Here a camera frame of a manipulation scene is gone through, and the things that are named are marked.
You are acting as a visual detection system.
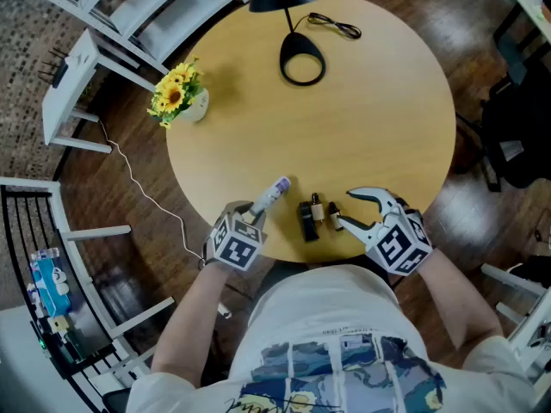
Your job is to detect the sunflowers in white pot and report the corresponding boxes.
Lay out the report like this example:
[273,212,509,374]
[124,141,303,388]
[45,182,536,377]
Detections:
[145,56,211,131]

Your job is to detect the white round table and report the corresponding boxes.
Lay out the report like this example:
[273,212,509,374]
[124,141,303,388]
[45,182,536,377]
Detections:
[501,0,551,45]

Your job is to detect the white metal frame table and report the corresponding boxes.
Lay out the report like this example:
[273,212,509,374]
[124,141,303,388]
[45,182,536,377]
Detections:
[480,262,551,380]

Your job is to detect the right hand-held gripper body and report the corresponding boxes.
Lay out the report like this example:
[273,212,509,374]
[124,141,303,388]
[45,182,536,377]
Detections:
[364,194,433,277]

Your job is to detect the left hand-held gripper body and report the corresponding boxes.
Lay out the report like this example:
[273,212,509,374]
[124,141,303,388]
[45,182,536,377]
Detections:
[203,213,264,273]

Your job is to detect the person's right forearm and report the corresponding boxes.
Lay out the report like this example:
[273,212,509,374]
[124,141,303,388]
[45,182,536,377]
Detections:
[413,247,505,372]

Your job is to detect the small brown dropper bottle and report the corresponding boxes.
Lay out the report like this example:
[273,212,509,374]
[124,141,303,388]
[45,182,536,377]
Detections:
[328,201,345,232]

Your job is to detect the person's white printed t-shirt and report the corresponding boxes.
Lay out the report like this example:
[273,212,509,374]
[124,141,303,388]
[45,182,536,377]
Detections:
[127,264,539,413]

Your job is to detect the small amber bottle cream label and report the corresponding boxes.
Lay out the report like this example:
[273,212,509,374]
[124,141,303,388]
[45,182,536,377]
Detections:
[310,192,325,223]

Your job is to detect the blue tissue box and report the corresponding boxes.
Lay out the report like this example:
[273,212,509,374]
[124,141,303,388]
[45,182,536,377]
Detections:
[29,258,72,317]

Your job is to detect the black top white frame table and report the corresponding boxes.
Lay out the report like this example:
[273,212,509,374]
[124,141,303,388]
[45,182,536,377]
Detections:
[0,176,176,408]

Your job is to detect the black router with antennas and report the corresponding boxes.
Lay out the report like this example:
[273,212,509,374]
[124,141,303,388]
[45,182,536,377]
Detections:
[37,47,70,89]

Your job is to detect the small white side table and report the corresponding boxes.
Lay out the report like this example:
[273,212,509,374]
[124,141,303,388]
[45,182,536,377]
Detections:
[41,28,156,154]

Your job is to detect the white tube with purple label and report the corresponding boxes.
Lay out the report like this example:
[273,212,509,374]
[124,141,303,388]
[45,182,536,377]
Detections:
[248,176,292,217]

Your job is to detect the person's left forearm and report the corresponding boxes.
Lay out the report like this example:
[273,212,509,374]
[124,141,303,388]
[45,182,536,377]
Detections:
[150,259,230,389]

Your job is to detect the black lamp cable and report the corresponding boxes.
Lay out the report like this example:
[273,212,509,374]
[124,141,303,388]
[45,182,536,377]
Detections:
[292,11,362,40]

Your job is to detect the white floor cable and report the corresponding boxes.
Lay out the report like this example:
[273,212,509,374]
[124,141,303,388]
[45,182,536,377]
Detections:
[98,118,206,262]

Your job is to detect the white metal shelf unit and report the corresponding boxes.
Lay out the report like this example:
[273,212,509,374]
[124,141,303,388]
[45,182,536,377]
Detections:
[0,0,250,75]

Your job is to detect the teal tube bottle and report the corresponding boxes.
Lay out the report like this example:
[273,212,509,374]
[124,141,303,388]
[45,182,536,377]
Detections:
[299,201,320,243]

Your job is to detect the black office chair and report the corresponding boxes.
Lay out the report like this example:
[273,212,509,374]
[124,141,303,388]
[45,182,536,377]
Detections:
[455,53,551,193]

